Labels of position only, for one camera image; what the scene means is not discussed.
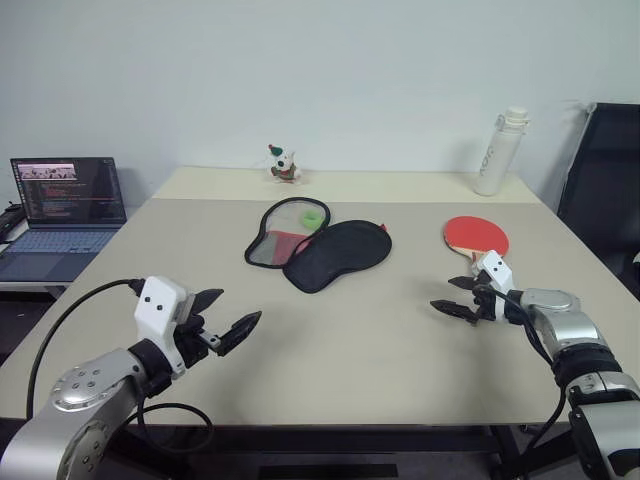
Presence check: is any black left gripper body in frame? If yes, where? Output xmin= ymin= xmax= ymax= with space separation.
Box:
xmin=175 ymin=294 xmax=224 ymax=370

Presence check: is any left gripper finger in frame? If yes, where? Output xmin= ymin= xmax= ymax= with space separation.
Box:
xmin=217 ymin=310 xmax=263 ymax=358
xmin=192 ymin=287 xmax=225 ymax=317

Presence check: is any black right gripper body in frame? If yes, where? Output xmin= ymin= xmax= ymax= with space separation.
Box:
xmin=468 ymin=272 xmax=499 ymax=327

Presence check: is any red table tennis paddle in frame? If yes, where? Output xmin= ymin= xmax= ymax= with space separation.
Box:
xmin=442 ymin=215 xmax=511 ymax=264

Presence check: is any red and black paddle case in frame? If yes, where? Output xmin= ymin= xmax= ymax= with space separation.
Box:
xmin=243 ymin=197 xmax=394 ymax=295

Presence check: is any white water bottle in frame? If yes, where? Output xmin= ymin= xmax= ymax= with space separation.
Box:
xmin=472 ymin=105 xmax=531 ymax=197

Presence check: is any white plush toy dog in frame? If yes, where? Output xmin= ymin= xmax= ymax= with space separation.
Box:
xmin=264 ymin=143 xmax=304 ymax=185

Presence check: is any open grey laptop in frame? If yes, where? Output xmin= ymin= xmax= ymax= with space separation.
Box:
xmin=0 ymin=157 xmax=129 ymax=284

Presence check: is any black office chair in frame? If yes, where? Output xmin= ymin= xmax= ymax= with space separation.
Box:
xmin=555 ymin=102 xmax=640 ymax=301

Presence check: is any black device beside laptop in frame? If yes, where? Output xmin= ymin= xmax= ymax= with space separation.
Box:
xmin=0 ymin=202 xmax=25 ymax=246

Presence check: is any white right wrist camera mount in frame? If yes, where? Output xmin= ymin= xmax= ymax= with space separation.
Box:
xmin=470 ymin=250 xmax=516 ymax=321

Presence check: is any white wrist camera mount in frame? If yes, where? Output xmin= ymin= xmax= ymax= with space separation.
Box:
xmin=470 ymin=250 xmax=516 ymax=321
xmin=133 ymin=275 xmax=194 ymax=379

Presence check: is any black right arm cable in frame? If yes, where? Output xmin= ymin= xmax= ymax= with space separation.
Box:
xmin=474 ymin=284 xmax=576 ymax=451

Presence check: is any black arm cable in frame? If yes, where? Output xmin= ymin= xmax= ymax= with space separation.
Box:
xmin=25 ymin=278 xmax=216 ymax=454
xmin=474 ymin=284 xmax=576 ymax=451

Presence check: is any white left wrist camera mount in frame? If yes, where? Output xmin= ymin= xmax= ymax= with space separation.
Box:
xmin=133 ymin=275 xmax=194 ymax=379

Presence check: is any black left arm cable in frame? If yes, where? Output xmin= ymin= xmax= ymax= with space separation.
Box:
xmin=25 ymin=278 xmax=216 ymax=454

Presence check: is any black table frame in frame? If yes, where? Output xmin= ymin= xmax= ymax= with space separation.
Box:
xmin=122 ymin=424 xmax=531 ymax=480

